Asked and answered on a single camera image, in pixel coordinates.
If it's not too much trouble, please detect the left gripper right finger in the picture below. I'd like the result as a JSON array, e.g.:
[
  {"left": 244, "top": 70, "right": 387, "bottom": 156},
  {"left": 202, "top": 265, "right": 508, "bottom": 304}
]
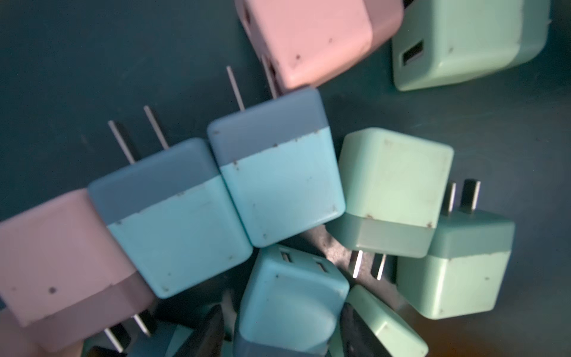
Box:
[{"left": 340, "top": 303, "right": 391, "bottom": 357}]

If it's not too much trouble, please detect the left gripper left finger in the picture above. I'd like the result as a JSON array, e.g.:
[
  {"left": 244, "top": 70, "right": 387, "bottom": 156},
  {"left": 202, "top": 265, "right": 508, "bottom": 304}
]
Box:
[{"left": 174, "top": 304, "right": 225, "bottom": 357}]

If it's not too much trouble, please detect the pink plug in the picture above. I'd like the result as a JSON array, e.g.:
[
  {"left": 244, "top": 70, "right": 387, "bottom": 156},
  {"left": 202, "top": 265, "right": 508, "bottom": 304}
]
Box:
[
  {"left": 234, "top": 0, "right": 404, "bottom": 98},
  {"left": 1, "top": 189, "right": 156, "bottom": 353}
]

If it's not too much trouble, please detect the blue plug upright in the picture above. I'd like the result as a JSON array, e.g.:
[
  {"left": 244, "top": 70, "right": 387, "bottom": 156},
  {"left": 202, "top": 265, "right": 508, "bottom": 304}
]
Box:
[{"left": 233, "top": 245, "right": 349, "bottom": 356}]

